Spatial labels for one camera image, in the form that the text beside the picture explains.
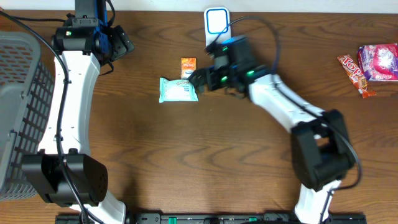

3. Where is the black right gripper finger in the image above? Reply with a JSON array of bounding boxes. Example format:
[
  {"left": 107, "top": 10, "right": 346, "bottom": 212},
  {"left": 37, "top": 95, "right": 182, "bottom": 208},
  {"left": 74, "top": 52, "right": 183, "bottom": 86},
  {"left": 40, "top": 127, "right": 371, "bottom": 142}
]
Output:
[
  {"left": 188, "top": 68, "right": 208, "bottom": 83},
  {"left": 194, "top": 79, "right": 207, "bottom": 94}
]

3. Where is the small orange box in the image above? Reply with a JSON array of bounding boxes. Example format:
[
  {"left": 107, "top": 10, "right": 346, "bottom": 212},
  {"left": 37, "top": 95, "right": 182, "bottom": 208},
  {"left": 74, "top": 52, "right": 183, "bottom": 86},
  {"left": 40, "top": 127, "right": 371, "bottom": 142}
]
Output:
[{"left": 181, "top": 57, "right": 197, "bottom": 79}]

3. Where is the teal wet wipes packet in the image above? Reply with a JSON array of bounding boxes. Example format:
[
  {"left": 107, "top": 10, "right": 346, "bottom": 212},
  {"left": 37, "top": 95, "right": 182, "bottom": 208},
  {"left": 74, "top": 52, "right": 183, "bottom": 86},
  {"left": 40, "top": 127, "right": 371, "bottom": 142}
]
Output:
[{"left": 159, "top": 78, "right": 198, "bottom": 103}]

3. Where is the orange chocolate bar wrapper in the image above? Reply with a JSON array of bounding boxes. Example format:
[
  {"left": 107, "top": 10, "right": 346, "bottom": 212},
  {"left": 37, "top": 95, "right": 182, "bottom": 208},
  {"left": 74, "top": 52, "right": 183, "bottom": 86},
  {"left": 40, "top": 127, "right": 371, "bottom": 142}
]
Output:
[{"left": 337, "top": 54, "right": 376, "bottom": 98}]

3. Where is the red purple pad packet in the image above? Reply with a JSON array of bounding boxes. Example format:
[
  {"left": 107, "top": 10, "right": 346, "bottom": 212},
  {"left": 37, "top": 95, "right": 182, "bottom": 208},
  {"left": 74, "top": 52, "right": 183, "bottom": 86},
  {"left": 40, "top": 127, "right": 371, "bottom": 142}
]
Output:
[{"left": 357, "top": 44, "right": 397, "bottom": 82}]

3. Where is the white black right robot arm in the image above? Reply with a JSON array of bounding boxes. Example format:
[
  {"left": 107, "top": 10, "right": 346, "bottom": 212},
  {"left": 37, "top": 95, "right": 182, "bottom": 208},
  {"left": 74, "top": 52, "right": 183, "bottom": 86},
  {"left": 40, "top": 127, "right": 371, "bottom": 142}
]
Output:
[{"left": 189, "top": 36, "right": 359, "bottom": 223}]

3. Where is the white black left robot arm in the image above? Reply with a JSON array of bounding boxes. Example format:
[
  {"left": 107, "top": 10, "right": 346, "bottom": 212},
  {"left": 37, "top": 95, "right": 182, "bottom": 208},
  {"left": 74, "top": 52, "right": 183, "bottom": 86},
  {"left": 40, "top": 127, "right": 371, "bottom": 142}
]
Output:
[{"left": 22, "top": 0, "right": 134, "bottom": 223}]

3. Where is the grey plastic mesh basket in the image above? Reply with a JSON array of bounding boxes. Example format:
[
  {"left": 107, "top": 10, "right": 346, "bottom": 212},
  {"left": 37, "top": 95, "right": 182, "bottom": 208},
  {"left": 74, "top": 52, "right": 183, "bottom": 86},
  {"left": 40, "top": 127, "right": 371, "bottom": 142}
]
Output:
[{"left": 1, "top": 31, "right": 54, "bottom": 201}]

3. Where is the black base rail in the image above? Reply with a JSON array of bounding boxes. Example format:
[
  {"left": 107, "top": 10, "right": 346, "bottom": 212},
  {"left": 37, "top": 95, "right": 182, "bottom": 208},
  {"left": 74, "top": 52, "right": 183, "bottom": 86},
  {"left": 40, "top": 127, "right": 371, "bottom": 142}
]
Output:
[{"left": 55, "top": 212, "right": 368, "bottom": 224}]

